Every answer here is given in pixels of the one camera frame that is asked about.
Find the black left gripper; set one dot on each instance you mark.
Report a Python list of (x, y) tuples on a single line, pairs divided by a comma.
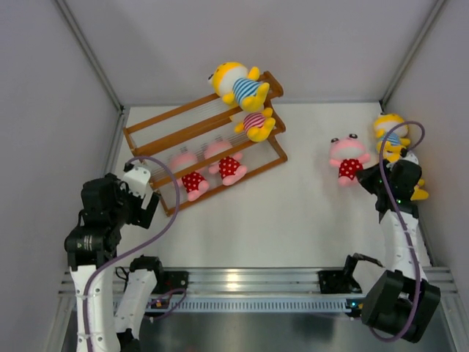
[(141, 216)]

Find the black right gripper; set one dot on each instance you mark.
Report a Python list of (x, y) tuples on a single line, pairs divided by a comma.
[(365, 177)]

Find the yellow plush pink stripes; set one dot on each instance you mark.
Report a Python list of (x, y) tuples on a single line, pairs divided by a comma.
[(419, 193), (257, 126)]

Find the pink polka plush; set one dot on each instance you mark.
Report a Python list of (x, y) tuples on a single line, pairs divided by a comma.
[(348, 155), (194, 182)]

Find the pink plush polka dots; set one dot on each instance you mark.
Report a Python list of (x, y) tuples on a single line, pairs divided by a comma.
[(229, 167)]

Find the yellow plush blue stripes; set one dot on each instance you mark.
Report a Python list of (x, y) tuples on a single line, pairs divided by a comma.
[(237, 85)]

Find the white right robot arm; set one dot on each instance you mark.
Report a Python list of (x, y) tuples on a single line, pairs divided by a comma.
[(402, 302)]

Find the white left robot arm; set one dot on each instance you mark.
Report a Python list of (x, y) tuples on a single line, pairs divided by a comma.
[(91, 257)]

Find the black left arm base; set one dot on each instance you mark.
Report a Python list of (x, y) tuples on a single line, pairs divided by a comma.
[(171, 280)]

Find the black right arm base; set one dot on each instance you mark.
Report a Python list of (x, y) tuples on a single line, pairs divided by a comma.
[(338, 282)]

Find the wooden toy shelf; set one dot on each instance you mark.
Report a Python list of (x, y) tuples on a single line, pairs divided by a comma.
[(191, 128)]

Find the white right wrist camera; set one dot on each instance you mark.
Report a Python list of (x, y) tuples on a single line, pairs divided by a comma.
[(409, 156)]

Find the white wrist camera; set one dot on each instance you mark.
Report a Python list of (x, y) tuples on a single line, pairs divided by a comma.
[(409, 156), (137, 178)]

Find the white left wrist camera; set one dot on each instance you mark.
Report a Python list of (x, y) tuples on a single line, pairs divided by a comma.
[(137, 178)]

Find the aluminium rail frame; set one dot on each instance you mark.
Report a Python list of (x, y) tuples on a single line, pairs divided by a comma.
[(278, 281)]

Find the white slotted cable duct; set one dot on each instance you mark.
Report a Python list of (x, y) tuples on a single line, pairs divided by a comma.
[(266, 304)]

